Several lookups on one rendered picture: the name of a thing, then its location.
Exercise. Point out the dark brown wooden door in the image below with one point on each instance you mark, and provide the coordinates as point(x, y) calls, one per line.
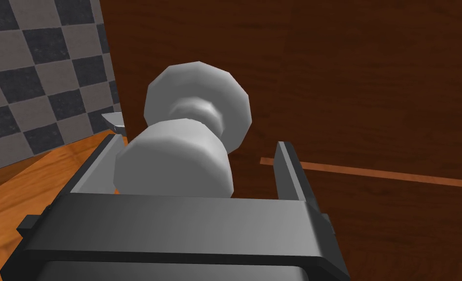
point(351, 97)

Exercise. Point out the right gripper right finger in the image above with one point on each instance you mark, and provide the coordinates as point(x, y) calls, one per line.
point(291, 171)

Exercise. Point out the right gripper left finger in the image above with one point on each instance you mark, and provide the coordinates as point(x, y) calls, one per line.
point(98, 171)

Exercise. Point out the grey door latch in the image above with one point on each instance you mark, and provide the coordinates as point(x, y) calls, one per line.
point(115, 121)

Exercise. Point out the grey door knob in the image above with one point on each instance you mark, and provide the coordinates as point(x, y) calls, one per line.
point(184, 136)

